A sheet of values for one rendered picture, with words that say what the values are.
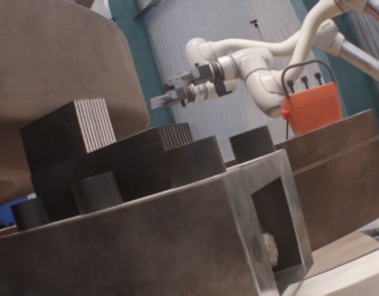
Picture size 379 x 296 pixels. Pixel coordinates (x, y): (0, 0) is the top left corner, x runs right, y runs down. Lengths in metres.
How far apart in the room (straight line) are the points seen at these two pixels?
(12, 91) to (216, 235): 0.44
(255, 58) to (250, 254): 1.65
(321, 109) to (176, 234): 1.35
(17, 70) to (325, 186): 1.26
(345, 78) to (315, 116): 8.96
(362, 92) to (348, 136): 9.12
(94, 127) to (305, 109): 1.16
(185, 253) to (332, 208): 1.33
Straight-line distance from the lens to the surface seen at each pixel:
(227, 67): 2.35
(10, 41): 1.06
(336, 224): 2.07
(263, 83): 2.29
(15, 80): 1.04
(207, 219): 0.75
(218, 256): 0.76
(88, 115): 0.98
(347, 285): 0.85
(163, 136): 0.90
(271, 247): 0.87
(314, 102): 2.06
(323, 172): 2.05
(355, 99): 11.04
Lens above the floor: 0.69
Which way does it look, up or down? 2 degrees up
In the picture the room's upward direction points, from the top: 18 degrees counter-clockwise
